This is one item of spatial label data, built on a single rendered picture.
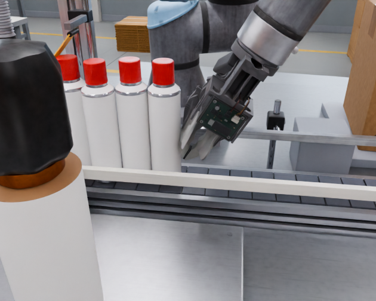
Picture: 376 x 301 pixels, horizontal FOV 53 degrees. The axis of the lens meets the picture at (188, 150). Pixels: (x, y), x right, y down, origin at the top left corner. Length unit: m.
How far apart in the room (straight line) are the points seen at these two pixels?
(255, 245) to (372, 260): 0.17
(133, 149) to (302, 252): 0.31
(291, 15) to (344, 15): 5.50
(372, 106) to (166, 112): 0.44
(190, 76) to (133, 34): 3.82
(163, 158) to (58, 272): 0.30
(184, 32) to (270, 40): 0.39
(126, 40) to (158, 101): 4.18
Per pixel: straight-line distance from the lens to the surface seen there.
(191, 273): 0.50
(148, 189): 0.64
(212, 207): 0.62
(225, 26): 0.88
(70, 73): 0.62
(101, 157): 0.64
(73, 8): 0.68
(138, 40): 4.71
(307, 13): 0.51
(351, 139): 0.67
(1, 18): 0.76
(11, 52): 0.30
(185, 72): 0.89
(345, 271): 0.61
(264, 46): 0.50
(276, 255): 0.61
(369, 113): 0.85
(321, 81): 1.33
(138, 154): 0.63
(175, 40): 0.87
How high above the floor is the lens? 1.25
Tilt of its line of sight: 30 degrees down
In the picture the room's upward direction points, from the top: straight up
